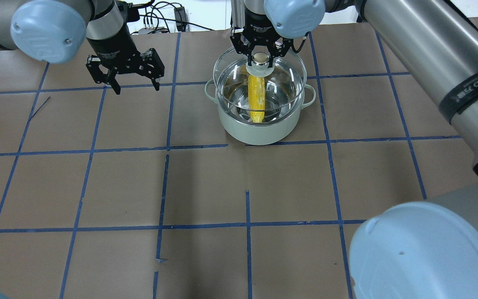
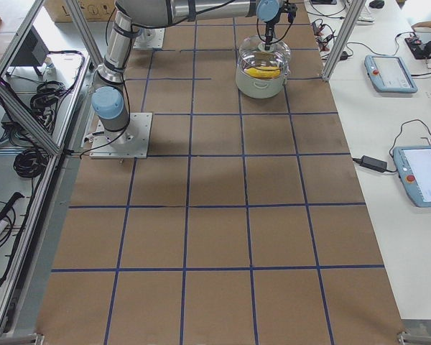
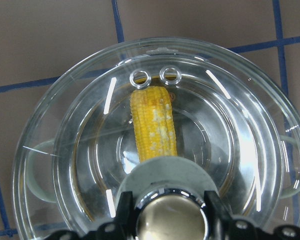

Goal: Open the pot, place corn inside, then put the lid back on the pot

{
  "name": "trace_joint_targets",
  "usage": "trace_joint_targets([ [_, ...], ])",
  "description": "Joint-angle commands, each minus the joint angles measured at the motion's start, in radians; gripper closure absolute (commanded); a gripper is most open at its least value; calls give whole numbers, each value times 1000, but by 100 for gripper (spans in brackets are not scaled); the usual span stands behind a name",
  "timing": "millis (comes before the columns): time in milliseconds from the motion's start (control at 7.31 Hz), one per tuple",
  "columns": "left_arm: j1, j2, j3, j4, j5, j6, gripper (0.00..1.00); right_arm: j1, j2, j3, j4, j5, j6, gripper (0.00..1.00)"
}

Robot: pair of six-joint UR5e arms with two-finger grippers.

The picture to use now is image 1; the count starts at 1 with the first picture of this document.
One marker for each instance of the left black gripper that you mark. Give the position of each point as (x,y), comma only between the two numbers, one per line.
(112,46)

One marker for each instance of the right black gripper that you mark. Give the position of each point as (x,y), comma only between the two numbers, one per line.
(256,25)

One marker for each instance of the yellow corn cob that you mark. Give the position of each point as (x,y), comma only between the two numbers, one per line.
(256,92)

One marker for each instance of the glass pot lid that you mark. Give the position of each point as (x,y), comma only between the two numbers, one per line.
(284,83)

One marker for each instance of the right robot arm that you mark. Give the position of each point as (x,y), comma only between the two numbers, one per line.
(399,178)

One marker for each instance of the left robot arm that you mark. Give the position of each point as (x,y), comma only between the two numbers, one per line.
(54,30)

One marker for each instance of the pale green cooking pot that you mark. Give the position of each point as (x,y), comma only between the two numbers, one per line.
(275,126)

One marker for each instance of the brown paper mat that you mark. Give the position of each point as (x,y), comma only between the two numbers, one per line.
(143,195)

